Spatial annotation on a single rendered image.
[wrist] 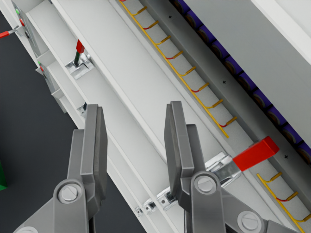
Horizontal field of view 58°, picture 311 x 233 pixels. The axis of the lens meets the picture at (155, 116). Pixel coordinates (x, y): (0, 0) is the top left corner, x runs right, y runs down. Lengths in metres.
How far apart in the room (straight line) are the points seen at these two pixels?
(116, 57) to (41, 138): 0.77
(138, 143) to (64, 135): 0.59
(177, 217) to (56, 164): 0.62
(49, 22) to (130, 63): 0.31
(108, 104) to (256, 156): 0.32
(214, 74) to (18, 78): 0.95
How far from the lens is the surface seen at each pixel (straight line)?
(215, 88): 0.27
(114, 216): 0.97
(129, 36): 0.31
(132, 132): 0.47
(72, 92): 0.72
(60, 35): 0.56
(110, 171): 0.85
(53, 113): 1.06
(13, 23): 1.11
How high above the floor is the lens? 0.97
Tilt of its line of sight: 67 degrees down
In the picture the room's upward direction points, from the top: 23 degrees clockwise
